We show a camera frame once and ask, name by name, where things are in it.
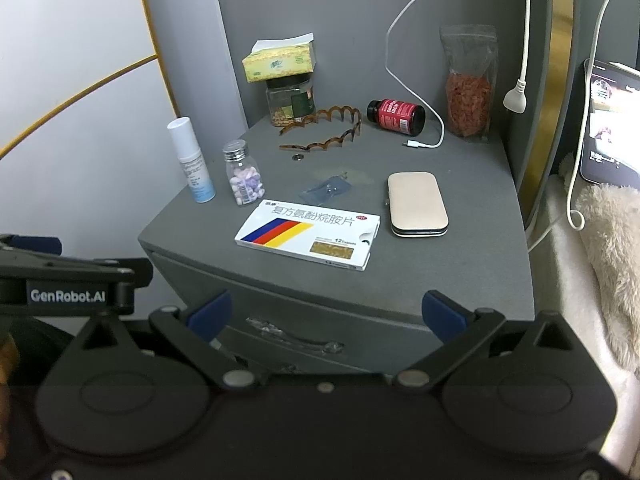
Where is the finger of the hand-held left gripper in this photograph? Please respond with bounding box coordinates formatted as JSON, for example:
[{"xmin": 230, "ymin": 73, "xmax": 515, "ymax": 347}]
[{"xmin": 0, "ymin": 234, "xmax": 63, "ymax": 261}]

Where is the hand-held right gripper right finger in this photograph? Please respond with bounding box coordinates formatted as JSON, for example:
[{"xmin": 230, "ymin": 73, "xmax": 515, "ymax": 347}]
[{"xmin": 392, "ymin": 290, "xmax": 577, "ymax": 392}]

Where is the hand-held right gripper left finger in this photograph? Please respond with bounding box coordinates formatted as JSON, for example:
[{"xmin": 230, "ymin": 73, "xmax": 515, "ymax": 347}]
[{"xmin": 70, "ymin": 290, "xmax": 267, "ymax": 393}]

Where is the wooden drawer grey front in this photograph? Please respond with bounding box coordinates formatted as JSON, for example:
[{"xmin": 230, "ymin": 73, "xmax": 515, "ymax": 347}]
[{"xmin": 149, "ymin": 251, "xmax": 503, "ymax": 377}]

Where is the white striped medicine box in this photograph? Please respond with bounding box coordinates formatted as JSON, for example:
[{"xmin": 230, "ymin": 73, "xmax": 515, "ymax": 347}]
[{"xmin": 234, "ymin": 199, "xmax": 381, "ymax": 272}]

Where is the clear pill bottle silver cap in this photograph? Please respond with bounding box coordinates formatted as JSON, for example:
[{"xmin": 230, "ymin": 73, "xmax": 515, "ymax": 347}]
[{"xmin": 222, "ymin": 140, "xmax": 266, "ymax": 207}]

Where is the beige oval case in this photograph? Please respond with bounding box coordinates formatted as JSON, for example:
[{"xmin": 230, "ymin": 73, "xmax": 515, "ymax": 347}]
[{"xmin": 387, "ymin": 171, "xmax": 450, "ymax": 239}]

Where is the white bed sheet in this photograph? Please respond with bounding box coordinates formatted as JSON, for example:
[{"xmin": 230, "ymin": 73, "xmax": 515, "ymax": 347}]
[{"xmin": 524, "ymin": 172, "xmax": 640, "ymax": 476}]

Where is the white spray bottle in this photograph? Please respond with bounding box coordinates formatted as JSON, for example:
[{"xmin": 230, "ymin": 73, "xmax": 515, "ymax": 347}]
[{"xmin": 167, "ymin": 116, "xmax": 217, "ymax": 205}]

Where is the small clear plastic bag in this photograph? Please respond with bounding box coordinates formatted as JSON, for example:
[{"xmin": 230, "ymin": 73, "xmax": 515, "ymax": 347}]
[{"xmin": 298, "ymin": 173, "xmax": 354, "ymax": 202}]

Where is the grey nightstand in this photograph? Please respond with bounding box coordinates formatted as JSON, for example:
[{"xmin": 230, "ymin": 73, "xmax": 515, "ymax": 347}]
[{"xmin": 138, "ymin": 110, "xmax": 537, "ymax": 377}]

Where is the fluffy beige blanket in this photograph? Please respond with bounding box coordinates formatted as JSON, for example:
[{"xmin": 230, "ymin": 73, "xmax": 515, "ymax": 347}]
[{"xmin": 556, "ymin": 151, "xmax": 640, "ymax": 377}]

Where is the black bottle red label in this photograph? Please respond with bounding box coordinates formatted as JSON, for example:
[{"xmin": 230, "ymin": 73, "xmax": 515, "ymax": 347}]
[{"xmin": 366, "ymin": 99, "xmax": 427, "ymax": 136}]

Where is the brown wavy hair band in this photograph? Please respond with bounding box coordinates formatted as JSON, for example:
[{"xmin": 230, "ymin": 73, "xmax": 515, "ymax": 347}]
[{"xmin": 278, "ymin": 105, "xmax": 364, "ymax": 154}]

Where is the bag of red goji berries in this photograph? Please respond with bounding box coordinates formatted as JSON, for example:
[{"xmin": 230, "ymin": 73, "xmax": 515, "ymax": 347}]
[{"xmin": 439, "ymin": 24, "xmax": 499, "ymax": 144}]

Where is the glass jar black lid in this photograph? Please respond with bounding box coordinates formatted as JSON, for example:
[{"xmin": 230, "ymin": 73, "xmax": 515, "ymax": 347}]
[{"xmin": 265, "ymin": 73, "xmax": 317, "ymax": 127}]

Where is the black tablet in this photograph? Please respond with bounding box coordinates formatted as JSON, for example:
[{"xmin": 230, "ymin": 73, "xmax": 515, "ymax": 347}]
[{"xmin": 579, "ymin": 58, "xmax": 640, "ymax": 187}]

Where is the yellow green tissue box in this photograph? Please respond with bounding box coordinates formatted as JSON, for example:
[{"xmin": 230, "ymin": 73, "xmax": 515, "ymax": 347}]
[{"xmin": 242, "ymin": 33, "xmax": 319, "ymax": 84}]

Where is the grey headboard gold trim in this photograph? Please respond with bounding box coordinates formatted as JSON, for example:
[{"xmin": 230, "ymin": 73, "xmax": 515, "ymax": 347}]
[{"xmin": 510, "ymin": 0, "xmax": 583, "ymax": 226}]

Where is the white power plug cable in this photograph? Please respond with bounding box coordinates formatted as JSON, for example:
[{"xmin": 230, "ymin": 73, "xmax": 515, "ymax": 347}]
[{"xmin": 502, "ymin": 0, "xmax": 552, "ymax": 114}]

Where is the white charging cable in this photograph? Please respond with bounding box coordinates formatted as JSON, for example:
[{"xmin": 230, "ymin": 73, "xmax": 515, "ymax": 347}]
[{"xmin": 385, "ymin": 0, "xmax": 446, "ymax": 150}]

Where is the thin white cable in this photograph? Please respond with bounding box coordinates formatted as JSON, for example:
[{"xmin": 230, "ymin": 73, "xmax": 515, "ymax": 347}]
[{"xmin": 527, "ymin": 0, "xmax": 614, "ymax": 253}]

